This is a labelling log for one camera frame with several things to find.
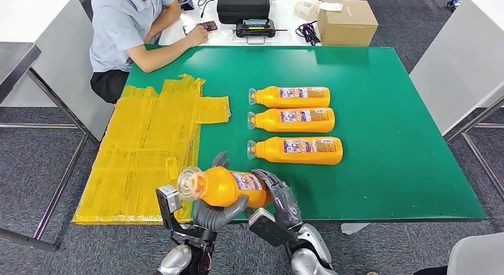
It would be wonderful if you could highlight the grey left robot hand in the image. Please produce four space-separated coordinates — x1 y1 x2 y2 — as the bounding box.
191 151 250 233

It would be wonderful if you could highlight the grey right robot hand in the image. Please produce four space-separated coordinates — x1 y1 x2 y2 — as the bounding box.
250 169 303 230

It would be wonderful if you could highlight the orange detergent bottle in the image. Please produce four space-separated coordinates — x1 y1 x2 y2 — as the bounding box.
247 136 344 166
247 107 336 134
248 86 331 109
177 166 275 208

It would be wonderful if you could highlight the white table foot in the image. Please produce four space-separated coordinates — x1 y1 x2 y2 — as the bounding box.
340 223 371 235

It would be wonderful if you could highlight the yellow taped cardboard mat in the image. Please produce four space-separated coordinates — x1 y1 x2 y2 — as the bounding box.
73 73 232 226

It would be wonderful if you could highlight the black handheld controller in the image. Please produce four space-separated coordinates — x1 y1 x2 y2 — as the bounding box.
235 18 288 45

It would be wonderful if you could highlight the brown cardboard box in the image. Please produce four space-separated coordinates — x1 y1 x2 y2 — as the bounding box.
316 0 379 47

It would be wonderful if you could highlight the dark smartphone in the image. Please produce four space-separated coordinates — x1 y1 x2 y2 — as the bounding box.
182 20 219 34

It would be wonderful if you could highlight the white chair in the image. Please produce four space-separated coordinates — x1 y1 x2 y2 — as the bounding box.
446 232 504 275

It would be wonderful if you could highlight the clear plastic packet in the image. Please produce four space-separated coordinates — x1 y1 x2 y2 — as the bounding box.
293 0 322 21

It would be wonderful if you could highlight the black carrying case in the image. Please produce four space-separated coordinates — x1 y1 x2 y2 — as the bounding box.
216 0 271 26

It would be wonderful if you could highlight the white crumpled tissue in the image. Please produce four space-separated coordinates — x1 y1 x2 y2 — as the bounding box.
318 1 344 12

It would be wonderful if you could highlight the person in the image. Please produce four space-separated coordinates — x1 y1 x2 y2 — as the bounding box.
89 0 209 105

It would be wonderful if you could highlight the white table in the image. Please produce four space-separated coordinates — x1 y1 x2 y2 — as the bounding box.
409 0 504 203
0 0 116 142

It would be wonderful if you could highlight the grey steel table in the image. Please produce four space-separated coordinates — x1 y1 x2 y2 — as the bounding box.
0 42 101 252

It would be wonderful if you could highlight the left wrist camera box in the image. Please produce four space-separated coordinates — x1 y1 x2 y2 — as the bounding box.
155 185 186 232

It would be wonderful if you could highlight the black coiled cable bundle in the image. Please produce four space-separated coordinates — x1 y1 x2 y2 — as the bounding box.
295 21 322 46

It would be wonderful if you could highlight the thin black cable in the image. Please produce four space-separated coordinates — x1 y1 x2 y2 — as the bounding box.
197 0 229 19

